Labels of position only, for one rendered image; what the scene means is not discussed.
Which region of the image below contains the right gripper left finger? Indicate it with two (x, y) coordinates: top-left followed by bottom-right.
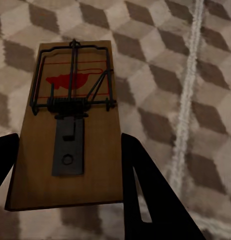
(0, 133), (20, 186)

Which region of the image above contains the mousetrap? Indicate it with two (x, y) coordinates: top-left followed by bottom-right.
(4, 39), (124, 212)

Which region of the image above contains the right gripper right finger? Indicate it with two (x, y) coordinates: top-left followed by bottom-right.
(121, 133), (207, 240)

